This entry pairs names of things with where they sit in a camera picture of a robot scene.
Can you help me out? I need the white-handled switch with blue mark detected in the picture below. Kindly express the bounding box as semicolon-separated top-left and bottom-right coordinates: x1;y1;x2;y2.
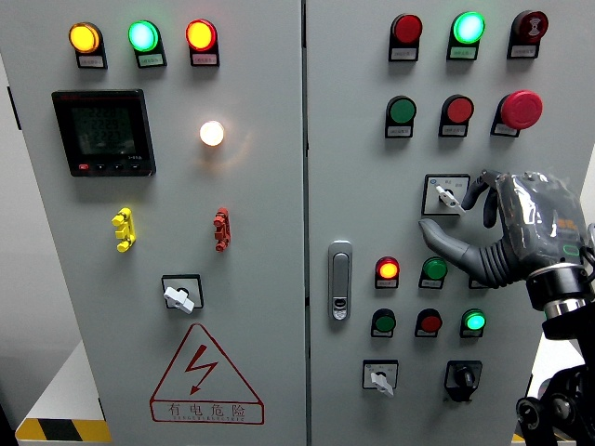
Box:
420;173;471;217

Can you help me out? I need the small green round lamp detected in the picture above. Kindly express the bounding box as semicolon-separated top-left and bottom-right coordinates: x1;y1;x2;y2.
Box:
417;256;449;290

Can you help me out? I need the large red stop button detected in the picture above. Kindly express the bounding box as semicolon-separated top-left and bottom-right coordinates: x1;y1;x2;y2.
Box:
489;89;544;138

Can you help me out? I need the small green lit button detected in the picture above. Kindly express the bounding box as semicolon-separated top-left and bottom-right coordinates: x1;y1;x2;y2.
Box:
458;308;487;339

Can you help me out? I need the large red push button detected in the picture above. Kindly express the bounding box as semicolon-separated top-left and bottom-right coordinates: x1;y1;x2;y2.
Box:
437;94;475;138

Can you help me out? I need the small red push button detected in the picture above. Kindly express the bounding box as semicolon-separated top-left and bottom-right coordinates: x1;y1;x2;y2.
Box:
414;308;443;339

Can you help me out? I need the small red lit lamp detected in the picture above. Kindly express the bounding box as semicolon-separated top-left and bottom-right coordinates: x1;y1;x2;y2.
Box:
374;256;401;290

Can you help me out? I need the large green push button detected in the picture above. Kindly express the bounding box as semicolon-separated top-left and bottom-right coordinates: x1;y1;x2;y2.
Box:
384;95;417;139

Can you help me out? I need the small green push button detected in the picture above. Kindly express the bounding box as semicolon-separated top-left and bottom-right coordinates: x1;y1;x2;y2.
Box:
370;308;397;339

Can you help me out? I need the pale grey door with lock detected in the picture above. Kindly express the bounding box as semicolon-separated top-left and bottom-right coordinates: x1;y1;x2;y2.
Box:
305;0;595;446

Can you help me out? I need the dark red buzzer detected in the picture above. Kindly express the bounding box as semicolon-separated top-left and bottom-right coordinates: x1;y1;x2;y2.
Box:
506;9;549;60

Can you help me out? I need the silver door lock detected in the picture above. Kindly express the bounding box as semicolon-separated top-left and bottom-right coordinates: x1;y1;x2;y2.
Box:
327;240;353;321

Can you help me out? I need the large green lit lamp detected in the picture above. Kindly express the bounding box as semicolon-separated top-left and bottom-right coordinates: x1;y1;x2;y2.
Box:
445;11;486;61

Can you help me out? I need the large red round lamp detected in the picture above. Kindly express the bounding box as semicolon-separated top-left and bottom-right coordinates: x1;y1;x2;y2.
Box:
388;13;424;63

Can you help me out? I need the white round lamp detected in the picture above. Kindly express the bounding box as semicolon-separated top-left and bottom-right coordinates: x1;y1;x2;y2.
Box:
199;120;226;148

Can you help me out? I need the pale grey door with display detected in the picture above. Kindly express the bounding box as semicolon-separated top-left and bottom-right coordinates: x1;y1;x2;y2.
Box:
0;0;308;446

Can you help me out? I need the red warning triangle sticker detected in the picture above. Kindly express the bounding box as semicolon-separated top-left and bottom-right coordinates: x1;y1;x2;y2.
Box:
149;322;266;426

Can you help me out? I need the red round lamp lit orange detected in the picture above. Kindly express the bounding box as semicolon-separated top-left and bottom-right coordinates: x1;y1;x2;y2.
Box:
185;19;221;68

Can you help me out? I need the black display meter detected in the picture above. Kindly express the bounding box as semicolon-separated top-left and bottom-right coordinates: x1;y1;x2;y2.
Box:
51;88;157;177

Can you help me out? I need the yellow round lamp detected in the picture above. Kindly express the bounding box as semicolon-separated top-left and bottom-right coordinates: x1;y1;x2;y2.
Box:
68;21;109;71

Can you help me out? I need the black-handled turn switch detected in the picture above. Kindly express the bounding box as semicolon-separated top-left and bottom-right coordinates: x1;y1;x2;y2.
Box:
443;360;483;404

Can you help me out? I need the small white-handled switch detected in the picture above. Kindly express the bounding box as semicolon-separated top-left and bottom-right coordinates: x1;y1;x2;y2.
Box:
362;359;400;397

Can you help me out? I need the small red handle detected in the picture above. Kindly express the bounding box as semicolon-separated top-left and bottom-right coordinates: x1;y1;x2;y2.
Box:
213;206;231;253

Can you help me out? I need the white-handled switch on black plate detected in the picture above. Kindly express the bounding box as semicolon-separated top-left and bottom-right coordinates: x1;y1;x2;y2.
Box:
161;273;205;315

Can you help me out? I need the small yellow handle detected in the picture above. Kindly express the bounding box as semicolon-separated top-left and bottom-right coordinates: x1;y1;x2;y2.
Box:
111;207;138;254

